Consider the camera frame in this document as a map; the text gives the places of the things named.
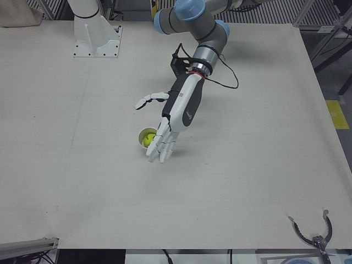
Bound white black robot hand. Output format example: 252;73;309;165
134;72;206;165

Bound beige curtain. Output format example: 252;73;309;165
0;0;43;28

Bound aluminium frame with label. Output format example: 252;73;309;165
292;0;352;34

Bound black stand leg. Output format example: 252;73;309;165
337;69;352;96

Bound metal roller rack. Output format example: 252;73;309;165
227;0;339;26

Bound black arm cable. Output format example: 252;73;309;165
174;42;240;90

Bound yellow tennis ball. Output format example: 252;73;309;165
142;133;157;148

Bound aluminium extrusion bar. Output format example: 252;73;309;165
0;235;60;261

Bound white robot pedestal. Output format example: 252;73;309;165
67;0;124;59

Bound white paper cup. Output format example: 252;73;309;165
137;126;160;152

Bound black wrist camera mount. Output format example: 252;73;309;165
170;53;194;78

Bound metal serrated tongs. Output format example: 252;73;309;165
287;209;340;264

